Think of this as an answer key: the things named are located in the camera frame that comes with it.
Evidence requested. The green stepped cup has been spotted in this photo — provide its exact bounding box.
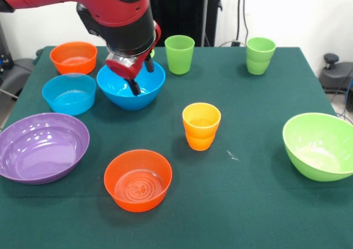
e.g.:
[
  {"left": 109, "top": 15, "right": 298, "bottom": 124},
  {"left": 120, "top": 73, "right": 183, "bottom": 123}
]
[{"left": 245, "top": 37, "right": 277, "bottom": 75}]

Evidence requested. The blue cable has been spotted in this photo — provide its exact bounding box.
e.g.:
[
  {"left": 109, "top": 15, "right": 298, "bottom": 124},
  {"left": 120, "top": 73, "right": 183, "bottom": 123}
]
[{"left": 338, "top": 77, "right": 353, "bottom": 117}]

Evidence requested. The dark green tablecloth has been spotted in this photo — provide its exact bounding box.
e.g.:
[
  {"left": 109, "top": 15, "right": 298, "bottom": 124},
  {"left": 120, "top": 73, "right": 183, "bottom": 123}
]
[{"left": 0, "top": 46, "right": 353, "bottom": 249}]

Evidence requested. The black cable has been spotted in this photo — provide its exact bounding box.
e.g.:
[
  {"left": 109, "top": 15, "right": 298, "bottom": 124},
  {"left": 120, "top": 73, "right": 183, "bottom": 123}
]
[{"left": 238, "top": 0, "right": 250, "bottom": 46}]

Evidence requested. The black device with blue light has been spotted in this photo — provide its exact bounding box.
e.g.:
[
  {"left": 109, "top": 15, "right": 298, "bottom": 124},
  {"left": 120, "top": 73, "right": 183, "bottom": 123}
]
[{"left": 0, "top": 21, "right": 14, "bottom": 70}]

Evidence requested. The orange bowl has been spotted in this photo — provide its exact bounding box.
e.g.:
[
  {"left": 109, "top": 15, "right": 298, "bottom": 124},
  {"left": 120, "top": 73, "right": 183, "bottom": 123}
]
[
  {"left": 103, "top": 149, "right": 173, "bottom": 213},
  {"left": 49, "top": 41, "right": 98, "bottom": 75}
]

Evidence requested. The orange-yellow stepped cup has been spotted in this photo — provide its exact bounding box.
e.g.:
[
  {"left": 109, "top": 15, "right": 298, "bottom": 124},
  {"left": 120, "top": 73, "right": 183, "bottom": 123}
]
[{"left": 181, "top": 102, "right": 222, "bottom": 151}]

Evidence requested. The grey stand base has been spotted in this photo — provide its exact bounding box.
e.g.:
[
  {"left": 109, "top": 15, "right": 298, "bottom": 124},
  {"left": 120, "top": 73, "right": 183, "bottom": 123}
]
[
  {"left": 0, "top": 57, "right": 36, "bottom": 98},
  {"left": 319, "top": 52, "right": 353, "bottom": 95}
]

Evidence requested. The purple bowl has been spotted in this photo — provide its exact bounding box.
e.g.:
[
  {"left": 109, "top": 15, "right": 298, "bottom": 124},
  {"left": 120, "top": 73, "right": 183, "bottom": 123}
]
[{"left": 0, "top": 112, "right": 90, "bottom": 186}]

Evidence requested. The large blue bowl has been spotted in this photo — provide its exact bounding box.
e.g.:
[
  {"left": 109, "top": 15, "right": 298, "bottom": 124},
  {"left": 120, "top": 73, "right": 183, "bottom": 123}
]
[{"left": 96, "top": 60, "right": 166, "bottom": 111}]

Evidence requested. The small blue bowl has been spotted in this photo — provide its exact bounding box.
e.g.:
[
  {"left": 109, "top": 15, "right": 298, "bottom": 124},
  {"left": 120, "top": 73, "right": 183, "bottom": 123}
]
[{"left": 41, "top": 72, "right": 97, "bottom": 116}]

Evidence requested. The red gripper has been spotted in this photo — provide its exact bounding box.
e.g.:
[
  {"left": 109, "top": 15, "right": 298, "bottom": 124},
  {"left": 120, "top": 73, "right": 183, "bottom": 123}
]
[{"left": 105, "top": 20, "right": 162, "bottom": 97}]

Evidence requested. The large green bowl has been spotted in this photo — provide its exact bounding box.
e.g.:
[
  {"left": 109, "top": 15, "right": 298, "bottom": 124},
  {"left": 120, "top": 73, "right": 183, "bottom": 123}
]
[{"left": 282, "top": 112, "right": 353, "bottom": 182}]

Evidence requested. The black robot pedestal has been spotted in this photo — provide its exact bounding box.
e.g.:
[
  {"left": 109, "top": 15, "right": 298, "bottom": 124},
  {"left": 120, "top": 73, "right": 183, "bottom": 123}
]
[{"left": 148, "top": 0, "right": 223, "bottom": 47}]

